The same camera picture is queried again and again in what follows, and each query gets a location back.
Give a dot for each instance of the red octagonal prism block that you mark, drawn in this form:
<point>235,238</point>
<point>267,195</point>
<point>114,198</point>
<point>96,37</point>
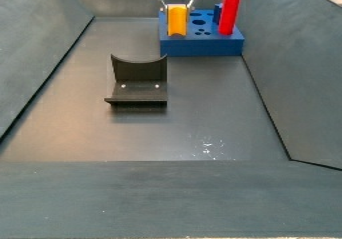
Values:
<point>228,14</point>

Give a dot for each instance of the blue shape sorter board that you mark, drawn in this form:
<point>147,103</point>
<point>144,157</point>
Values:
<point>203,41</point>

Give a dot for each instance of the black curved fixture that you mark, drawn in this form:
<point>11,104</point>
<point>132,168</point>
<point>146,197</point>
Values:
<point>140,81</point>

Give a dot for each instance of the yellow arch block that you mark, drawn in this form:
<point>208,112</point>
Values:
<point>176,19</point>

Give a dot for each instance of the blue star prism block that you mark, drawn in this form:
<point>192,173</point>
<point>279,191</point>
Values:
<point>216,13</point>

